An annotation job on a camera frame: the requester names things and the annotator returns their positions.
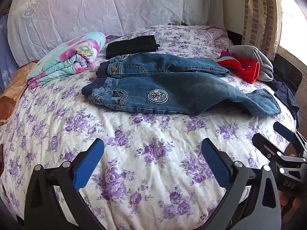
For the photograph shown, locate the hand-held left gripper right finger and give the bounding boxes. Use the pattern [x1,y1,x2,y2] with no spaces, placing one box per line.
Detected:
[201,138,281,230]

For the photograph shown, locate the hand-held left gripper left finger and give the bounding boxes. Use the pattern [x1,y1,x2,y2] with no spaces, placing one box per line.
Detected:
[24,138,106,230]

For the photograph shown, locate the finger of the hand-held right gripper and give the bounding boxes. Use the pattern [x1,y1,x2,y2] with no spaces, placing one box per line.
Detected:
[273,122,307,155]
[252,133,289,164]

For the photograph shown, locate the blue denim pants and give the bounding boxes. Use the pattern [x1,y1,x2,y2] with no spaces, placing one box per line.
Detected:
[82,53,281,116]

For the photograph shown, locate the black folded pants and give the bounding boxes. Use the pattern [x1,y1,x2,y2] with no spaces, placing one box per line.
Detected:
[106,35,161,59]

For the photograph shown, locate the person's right hand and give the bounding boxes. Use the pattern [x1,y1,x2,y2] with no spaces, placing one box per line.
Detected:
[278,191,297,218]

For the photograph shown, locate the dark navy garment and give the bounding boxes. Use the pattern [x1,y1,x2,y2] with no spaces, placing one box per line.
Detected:
[273,73,301,127]

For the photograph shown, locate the black bed end board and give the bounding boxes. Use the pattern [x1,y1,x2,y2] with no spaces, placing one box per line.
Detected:
[273,53,303,94]

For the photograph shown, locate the purple floral bed sheet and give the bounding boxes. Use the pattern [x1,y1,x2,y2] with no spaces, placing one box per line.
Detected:
[0,25,300,230]

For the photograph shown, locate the grey garment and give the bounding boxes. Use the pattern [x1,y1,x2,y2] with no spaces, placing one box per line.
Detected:
[228,45,274,82]

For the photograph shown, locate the red garment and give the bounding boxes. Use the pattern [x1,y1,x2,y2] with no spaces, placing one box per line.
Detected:
[217,51,261,84]

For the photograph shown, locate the orange brown blanket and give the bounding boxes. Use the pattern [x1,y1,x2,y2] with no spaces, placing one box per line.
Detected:
[0,60,39,125]

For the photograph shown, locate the window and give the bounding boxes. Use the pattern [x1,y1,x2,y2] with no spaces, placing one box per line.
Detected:
[276,0,307,64]

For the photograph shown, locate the floral folded quilt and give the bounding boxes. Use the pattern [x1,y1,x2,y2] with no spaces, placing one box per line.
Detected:
[26,32,106,88]

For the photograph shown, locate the beige checked curtain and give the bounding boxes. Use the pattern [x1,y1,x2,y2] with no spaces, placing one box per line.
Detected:
[242,0,281,59]

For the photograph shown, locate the blue patterned cloth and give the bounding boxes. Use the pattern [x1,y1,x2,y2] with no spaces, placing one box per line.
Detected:
[0,13,22,93]

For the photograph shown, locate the white lace headboard cover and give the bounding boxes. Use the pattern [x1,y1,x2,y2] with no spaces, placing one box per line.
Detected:
[7,0,227,65]

